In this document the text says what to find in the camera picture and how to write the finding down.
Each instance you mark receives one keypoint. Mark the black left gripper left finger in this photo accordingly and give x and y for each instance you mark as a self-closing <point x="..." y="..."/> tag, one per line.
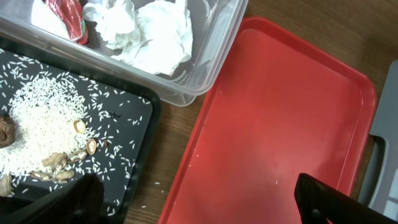
<point x="78" y="202"/>

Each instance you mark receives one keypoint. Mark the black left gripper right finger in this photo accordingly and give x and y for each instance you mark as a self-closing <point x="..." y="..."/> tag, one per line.
<point x="317" y="202"/>

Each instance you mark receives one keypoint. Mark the rice and nutshell scraps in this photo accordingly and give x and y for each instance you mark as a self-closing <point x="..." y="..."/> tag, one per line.
<point x="67" y="126"/>

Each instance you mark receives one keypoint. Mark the large white napkin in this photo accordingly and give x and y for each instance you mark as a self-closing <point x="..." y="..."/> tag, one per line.
<point x="166" y="38"/>

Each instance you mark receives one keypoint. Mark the red snack wrapper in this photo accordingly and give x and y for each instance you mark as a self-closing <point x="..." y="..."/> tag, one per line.
<point x="70" y="12"/>

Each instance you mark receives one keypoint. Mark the small white napkin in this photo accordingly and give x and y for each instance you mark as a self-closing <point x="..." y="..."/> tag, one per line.
<point x="115" y="22"/>

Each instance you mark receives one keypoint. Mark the grey dishwasher rack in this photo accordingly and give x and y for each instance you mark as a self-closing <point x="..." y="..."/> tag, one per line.
<point x="379" y="187"/>

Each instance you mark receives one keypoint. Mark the black food waste tray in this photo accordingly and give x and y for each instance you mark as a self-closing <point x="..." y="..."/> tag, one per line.
<point x="9" y="204"/>

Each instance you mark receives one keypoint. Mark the clear plastic waste bin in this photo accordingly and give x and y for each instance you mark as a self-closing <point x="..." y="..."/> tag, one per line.
<point x="214" y="23"/>

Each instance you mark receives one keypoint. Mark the red serving tray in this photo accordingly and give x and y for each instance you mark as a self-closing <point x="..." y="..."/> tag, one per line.
<point x="279" y="107"/>

